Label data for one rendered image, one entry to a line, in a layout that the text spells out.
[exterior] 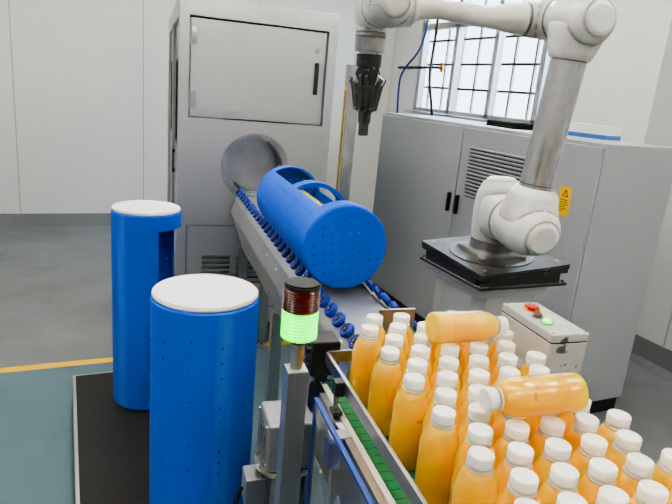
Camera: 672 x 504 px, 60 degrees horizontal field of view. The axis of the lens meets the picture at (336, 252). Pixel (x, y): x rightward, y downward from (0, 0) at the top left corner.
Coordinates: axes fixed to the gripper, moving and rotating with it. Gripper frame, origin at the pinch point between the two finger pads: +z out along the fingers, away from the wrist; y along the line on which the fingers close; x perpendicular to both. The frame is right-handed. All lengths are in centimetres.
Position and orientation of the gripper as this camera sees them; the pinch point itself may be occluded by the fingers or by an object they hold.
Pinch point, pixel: (363, 123)
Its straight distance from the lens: 183.3
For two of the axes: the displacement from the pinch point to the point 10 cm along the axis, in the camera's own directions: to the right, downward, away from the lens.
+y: -7.4, -2.4, 6.3
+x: -6.7, 1.7, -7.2
